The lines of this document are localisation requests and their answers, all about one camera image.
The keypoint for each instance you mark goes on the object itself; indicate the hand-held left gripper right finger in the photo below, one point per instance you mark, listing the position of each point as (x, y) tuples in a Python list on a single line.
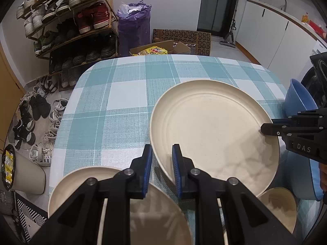
[(176, 171)]

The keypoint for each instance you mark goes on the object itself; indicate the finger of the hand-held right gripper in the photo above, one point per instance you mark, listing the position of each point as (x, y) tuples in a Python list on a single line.
[(281, 120), (273, 130)]

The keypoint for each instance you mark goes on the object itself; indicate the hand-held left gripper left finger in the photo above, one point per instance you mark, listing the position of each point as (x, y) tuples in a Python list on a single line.
[(147, 171)]

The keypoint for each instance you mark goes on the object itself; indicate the blue bowl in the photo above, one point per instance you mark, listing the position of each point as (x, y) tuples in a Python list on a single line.
[(299, 99), (306, 181)]

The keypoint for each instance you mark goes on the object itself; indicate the large cream plate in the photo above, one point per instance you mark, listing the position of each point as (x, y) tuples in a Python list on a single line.
[(212, 132), (158, 217)]

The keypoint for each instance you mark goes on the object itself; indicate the small cream bowl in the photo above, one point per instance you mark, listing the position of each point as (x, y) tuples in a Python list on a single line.
[(278, 204)]

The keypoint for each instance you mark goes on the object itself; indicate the person's right hand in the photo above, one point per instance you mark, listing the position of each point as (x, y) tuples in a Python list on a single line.
[(324, 176)]

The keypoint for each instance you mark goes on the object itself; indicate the teal white checked tablecloth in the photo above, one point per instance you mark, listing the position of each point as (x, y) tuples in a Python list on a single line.
[(115, 107)]

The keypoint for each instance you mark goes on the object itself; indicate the white washing machine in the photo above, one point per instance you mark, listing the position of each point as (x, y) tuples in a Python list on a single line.
[(319, 46)]

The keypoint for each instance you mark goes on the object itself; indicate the white kitchen cabinet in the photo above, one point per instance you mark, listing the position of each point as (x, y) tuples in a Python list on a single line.
[(268, 30)]

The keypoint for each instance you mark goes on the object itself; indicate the floor mop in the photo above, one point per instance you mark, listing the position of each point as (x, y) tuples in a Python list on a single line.
[(228, 39)]

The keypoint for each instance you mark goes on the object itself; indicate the red box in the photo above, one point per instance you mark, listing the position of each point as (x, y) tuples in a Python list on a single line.
[(316, 28)]

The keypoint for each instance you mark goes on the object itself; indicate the yellow bottle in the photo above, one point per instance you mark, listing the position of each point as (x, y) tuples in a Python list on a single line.
[(305, 18)]

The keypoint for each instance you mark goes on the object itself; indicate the brown circle-patterned mat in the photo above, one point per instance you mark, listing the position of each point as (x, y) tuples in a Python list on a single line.
[(201, 43)]

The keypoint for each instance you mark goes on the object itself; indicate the metal faucet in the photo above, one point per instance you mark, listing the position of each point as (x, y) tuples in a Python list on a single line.
[(284, 2)]

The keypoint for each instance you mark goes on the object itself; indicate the cream trash bin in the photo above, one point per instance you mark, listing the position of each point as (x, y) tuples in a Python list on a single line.
[(28, 173)]

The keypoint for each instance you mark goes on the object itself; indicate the yellow snack packet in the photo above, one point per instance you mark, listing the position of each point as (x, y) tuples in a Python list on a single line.
[(155, 50)]

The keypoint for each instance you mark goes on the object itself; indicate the open cardboard box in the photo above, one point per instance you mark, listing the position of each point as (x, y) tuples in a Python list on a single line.
[(178, 48)]

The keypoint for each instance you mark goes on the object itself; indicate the black white striped mat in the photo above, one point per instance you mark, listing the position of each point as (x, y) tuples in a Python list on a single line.
[(30, 211)]

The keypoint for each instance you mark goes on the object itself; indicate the scattered dark and white shoes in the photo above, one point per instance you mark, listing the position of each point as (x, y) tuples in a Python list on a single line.
[(38, 107)]

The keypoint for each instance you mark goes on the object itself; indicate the black glass door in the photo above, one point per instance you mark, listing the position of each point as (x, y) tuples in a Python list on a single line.
[(217, 5)]

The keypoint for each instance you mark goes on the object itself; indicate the yellow packets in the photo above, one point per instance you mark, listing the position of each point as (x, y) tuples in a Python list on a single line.
[(7, 166)]

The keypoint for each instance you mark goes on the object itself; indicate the purple plastic bag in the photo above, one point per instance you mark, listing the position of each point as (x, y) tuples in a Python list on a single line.
[(134, 30)]

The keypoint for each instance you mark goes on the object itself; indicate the yellow wooden door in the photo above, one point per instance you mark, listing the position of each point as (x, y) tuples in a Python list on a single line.
[(7, 94)]

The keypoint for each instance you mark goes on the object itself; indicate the wooden shoe rack with shoes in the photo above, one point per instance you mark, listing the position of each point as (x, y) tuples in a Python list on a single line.
[(89, 17)]

